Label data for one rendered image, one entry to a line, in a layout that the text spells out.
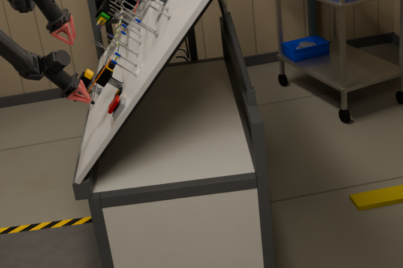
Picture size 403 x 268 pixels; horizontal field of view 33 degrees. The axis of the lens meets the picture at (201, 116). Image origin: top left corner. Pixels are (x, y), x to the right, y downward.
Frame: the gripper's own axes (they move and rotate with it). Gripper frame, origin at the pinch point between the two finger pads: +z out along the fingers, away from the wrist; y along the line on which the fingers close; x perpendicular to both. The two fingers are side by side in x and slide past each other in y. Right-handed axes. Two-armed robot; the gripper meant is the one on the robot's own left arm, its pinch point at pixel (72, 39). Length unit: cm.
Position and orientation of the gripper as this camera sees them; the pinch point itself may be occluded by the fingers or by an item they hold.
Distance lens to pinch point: 237.4
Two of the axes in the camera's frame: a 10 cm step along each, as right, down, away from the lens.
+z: 5.0, 7.5, 4.3
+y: 0.0, -5.0, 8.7
